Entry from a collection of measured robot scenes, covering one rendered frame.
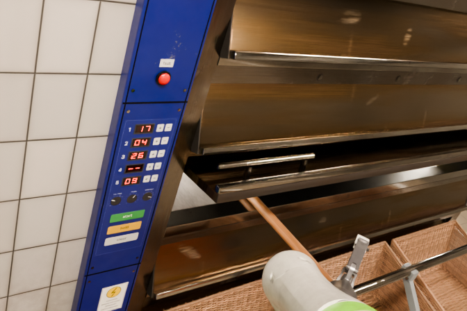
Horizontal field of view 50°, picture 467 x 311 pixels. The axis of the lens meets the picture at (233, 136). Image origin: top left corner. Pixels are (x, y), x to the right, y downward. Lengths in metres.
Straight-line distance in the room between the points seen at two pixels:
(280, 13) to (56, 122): 0.56
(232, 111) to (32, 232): 0.55
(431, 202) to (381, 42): 1.19
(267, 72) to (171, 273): 0.68
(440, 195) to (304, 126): 1.26
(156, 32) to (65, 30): 0.17
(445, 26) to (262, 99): 0.71
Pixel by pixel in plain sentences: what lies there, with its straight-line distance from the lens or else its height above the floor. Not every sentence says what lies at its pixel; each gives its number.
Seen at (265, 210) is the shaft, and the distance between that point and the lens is 1.56.
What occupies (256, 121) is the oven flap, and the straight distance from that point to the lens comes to 1.33.
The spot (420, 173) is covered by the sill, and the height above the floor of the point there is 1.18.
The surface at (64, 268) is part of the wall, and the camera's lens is 1.36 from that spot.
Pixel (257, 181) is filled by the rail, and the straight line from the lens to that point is 1.25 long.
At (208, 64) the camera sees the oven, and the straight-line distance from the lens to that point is 1.15.
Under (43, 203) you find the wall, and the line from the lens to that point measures 1.19.
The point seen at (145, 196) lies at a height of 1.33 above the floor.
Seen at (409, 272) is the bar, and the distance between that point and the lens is 1.70.
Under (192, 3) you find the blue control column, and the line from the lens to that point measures 1.02.
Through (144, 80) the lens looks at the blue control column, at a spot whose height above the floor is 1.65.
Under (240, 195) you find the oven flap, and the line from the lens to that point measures 1.24.
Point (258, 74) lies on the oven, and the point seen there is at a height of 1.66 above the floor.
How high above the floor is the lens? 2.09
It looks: 28 degrees down
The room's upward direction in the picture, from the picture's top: 19 degrees clockwise
